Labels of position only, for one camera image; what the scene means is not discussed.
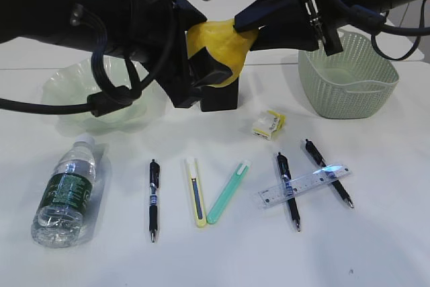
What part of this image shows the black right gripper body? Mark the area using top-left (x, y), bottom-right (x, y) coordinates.
top-left (234, 0), bottom-right (343, 56)

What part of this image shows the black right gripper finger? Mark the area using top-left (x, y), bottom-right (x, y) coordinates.
top-left (234, 0), bottom-right (302, 32)
top-left (251, 26), bottom-right (318, 51)

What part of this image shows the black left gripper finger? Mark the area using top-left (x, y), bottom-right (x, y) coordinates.
top-left (188, 47), bottom-right (232, 88)

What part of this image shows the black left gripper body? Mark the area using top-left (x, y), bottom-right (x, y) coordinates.
top-left (110, 0), bottom-right (208, 110)

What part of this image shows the yellow pear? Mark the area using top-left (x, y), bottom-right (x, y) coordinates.
top-left (186, 18), bottom-right (259, 88)

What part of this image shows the clear plastic water bottle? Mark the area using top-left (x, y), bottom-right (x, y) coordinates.
top-left (31, 134), bottom-right (97, 249)

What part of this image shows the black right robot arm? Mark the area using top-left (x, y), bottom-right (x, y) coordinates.
top-left (234, 0), bottom-right (429, 56)

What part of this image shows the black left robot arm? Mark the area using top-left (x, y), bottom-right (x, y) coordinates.
top-left (1, 0), bottom-right (232, 117)

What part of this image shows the black square pen holder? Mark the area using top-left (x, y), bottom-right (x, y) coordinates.
top-left (200, 79), bottom-right (239, 112)

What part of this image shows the green plastic woven basket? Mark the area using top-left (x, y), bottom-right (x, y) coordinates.
top-left (298, 30), bottom-right (400, 120)

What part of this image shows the green wavy glass plate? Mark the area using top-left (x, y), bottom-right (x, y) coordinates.
top-left (41, 58), bottom-right (166, 134)

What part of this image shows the yellow utility knife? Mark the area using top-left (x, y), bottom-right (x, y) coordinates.
top-left (185, 157), bottom-right (207, 228)

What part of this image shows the mint green utility knife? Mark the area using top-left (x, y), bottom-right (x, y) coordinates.
top-left (206, 160), bottom-right (251, 224)

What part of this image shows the black pen left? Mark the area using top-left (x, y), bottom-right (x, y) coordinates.
top-left (148, 159), bottom-right (160, 243)

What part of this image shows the black pen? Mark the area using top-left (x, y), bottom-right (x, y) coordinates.
top-left (277, 152), bottom-right (301, 232)
top-left (148, 159), bottom-right (160, 243)
top-left (305, 138), bottom-right (354, 208)

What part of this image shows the black pen right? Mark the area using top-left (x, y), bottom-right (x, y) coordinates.
top-left (305, 138), bottom-right (354, 208)

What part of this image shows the black pen middle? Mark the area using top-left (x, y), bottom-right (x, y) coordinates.
top-left (277, 152), bottom-right (301, 232)

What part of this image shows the clear plastic ruler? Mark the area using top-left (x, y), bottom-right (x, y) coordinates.
top-left (255, 164), bottom-right (352, 208)

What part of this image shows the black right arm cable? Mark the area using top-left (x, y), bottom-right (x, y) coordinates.
top-left (322, 0), bottom-right (430, 63)

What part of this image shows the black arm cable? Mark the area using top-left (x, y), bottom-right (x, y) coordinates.
top-left (0, 4), bottom-right (189, 118)
top-left (322, 0), bottom-right (430, 63)

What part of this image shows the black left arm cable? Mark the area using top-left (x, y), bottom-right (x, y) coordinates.
top-left (0, 4), bottom-right (189, 118)

